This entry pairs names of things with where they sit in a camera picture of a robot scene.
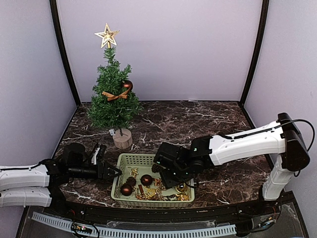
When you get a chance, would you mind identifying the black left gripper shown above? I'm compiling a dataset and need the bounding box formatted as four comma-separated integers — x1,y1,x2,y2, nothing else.
68,161,122,183

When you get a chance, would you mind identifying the silver wire fairy light string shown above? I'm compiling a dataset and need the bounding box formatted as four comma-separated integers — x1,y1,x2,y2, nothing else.
108,99,139,136

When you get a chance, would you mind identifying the small green christmas tree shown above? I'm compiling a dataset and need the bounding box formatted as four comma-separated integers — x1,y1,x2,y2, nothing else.
88,47,143,149

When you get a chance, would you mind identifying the brown ribbon bow ornament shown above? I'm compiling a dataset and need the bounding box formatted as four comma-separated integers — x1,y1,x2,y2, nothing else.
102,91,130,101

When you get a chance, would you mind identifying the brown ball ornament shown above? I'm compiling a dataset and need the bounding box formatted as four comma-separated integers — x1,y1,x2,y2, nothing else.
140,174,153,186
120,183,133,196
122,80,133,91

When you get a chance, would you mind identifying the gold star ornament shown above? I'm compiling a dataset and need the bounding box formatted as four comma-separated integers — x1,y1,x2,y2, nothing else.
94,23,120,49

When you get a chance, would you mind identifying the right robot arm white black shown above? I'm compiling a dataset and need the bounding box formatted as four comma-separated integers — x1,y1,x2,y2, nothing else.
153,113,310,215

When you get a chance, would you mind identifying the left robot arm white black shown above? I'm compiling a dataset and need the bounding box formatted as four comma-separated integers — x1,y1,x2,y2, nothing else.
0,143,122,216

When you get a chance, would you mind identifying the pine cone ornament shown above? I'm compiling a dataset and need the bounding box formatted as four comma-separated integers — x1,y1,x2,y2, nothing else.
151,164,163,173
126,177,136,187

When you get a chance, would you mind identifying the brown ball ornament front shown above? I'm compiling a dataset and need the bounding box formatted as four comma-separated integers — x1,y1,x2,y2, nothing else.
120,183,133,196

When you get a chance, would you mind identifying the cream perforated plastic basket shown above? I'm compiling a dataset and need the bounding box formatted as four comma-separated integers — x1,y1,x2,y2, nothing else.
111,153,195,208

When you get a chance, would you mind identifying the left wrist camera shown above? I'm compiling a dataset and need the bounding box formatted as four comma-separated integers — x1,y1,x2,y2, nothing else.
90,143,106,165

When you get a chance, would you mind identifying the white slotted cable duct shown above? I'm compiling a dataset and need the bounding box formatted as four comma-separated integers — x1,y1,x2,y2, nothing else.
31,212,237,238

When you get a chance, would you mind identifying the black front table rail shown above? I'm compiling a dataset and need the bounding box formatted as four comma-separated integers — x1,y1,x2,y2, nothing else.
44,200,280,224

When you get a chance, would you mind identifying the black corner frame post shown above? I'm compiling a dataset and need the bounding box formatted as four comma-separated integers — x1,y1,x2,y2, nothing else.
49,0,81,107

